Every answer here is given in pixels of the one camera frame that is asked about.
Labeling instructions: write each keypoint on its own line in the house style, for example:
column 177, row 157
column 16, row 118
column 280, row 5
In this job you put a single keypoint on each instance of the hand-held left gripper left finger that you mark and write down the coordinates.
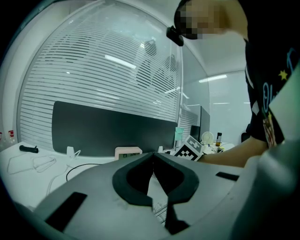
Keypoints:
column 98, row 199

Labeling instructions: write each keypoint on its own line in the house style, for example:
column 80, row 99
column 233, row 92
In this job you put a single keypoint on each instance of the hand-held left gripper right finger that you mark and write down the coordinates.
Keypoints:
column 206, row 182

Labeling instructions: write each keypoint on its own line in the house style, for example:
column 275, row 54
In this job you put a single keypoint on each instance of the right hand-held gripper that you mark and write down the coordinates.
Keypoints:
column 187, row 151

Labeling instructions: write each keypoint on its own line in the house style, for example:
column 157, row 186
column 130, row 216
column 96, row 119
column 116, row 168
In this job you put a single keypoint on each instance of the white keyboard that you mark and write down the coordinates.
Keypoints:
column 159, row 211

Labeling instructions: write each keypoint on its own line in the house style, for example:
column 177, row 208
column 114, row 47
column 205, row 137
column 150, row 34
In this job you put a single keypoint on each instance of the person's right forearm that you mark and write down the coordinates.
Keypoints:
column 234, row 154

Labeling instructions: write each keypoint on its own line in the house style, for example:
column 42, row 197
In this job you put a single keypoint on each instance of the small white desk fan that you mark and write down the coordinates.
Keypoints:
column 207, row 138

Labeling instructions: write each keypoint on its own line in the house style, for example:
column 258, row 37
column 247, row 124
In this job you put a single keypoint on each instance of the black monitor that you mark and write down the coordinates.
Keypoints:
column 204, row 124

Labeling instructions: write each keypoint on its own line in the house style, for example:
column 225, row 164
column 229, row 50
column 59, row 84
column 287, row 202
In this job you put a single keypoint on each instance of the amber bottle with black cap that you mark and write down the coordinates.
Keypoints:
column 218, row 140

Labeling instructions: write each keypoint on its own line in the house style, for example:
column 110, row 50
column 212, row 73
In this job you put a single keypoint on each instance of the white charger plug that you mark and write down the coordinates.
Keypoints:
column 70, row 152

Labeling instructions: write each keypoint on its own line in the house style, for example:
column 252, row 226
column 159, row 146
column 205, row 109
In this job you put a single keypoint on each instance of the pink digital clock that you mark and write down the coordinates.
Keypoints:
column 128, row 153

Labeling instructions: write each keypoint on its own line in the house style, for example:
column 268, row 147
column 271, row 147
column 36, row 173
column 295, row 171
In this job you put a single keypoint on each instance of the black desk partition panel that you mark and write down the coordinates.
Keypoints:
column 105, row 131

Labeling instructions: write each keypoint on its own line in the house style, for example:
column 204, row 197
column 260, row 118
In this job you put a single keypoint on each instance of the black stick-shaped device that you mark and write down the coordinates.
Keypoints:
column 28, row 149

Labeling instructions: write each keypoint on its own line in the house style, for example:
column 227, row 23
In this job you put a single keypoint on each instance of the water jug with red cap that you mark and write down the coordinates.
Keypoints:
column 11, row 138

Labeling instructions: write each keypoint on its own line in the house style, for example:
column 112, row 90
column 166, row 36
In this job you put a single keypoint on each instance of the person's black printed shirt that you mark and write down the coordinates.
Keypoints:
column 264, row 58

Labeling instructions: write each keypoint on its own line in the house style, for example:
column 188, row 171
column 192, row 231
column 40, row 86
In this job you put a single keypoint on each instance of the person's head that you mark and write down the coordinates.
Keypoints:
column 225, row 16

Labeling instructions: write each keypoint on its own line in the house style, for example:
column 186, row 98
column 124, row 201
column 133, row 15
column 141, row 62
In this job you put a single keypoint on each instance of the black head-mounted camera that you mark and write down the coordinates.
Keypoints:
column 174, row 36

